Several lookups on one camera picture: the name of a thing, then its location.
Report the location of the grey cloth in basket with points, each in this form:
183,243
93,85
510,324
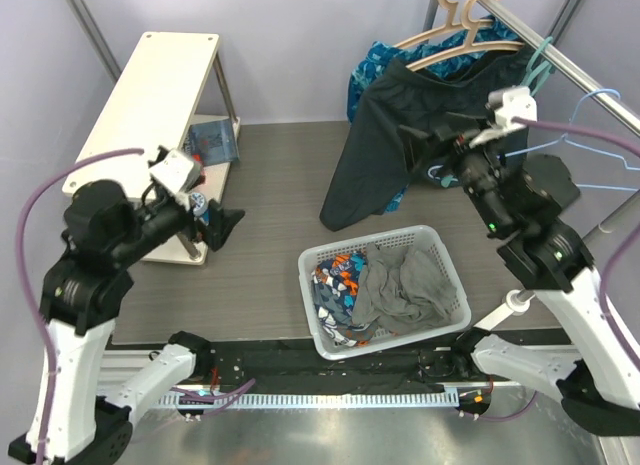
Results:
402,290

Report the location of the patterned white cloth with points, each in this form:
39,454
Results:
335,285

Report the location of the teal plastic hanger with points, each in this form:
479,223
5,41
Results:
537,72

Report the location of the blue book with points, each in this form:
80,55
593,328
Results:
212,142

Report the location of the blue patterned tape roll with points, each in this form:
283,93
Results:
199,206

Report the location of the dark navy shorts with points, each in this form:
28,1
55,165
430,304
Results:
375,165

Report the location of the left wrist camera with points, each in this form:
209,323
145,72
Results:
174,174

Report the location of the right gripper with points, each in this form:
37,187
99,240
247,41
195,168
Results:
419,147

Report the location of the white side shelf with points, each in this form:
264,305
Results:
152,105

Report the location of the white laundry basket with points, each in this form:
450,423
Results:
422,236

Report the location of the beige wooden hanger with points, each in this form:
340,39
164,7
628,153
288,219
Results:
435,20

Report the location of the light blue hanger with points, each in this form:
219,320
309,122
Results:
600,135

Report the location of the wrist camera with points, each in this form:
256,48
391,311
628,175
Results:
174,174
504,107

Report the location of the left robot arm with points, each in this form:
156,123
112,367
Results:
81,299

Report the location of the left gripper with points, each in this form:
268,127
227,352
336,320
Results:
217,230

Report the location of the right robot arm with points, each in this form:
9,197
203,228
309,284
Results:
521,207

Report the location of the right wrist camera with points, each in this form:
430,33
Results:
504,107

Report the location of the metal clothes rack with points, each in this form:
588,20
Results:
593,46

